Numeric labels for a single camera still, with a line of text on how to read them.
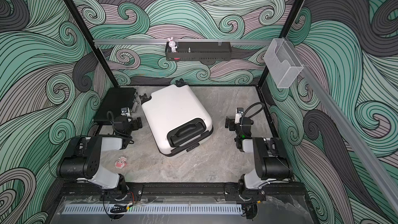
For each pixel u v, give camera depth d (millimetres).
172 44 879
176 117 758
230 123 852
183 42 933
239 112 810
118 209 714
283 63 784
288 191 745
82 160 446
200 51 951
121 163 796
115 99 1067
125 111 820
